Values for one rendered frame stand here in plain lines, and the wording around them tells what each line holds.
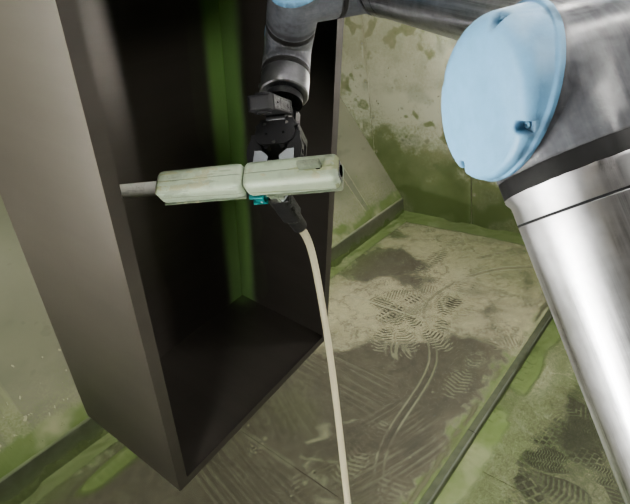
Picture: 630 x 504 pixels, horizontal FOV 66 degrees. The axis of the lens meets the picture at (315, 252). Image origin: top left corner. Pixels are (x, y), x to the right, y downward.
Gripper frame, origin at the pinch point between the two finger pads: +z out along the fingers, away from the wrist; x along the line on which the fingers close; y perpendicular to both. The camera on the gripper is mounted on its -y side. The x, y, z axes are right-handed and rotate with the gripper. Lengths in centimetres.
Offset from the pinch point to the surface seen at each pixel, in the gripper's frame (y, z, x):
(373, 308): 159, -16, 4
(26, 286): 73, -6, 120
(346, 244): 184, -59, 23
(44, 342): 80, 14, 113
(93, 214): -12.7, 8.3, 22.4
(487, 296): 165, -23, -49
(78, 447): 95, 49, 101
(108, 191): -16.7, 6.9, 17.3
